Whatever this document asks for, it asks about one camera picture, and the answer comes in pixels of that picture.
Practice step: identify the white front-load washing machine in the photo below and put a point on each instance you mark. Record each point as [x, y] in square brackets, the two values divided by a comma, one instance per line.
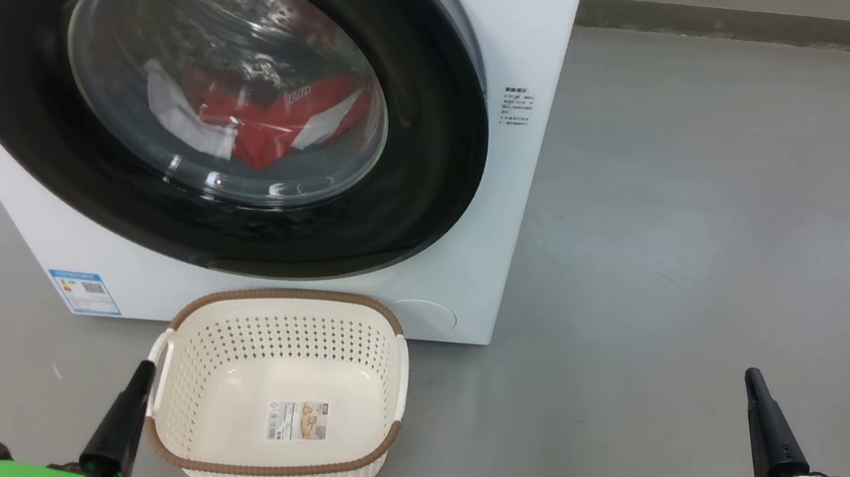
[480, 196]

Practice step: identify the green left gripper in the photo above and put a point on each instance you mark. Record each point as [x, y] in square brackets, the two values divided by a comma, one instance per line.
[25, 471]

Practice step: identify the blue energy label sticker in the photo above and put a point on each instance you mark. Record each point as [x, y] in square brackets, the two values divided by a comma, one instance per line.
[84, 294]

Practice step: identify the cream perforated laundry basket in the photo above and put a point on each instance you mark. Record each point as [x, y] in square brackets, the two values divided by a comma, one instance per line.
[242, 379]

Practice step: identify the black round glass washer door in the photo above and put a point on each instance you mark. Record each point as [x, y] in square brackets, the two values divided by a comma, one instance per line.
[17, 94]

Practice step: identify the red and white garment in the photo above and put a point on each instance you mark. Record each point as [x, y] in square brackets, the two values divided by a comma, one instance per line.
[268, 123]

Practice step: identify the printed food package label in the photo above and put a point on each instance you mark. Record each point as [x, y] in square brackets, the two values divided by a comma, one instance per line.
[297, 420]

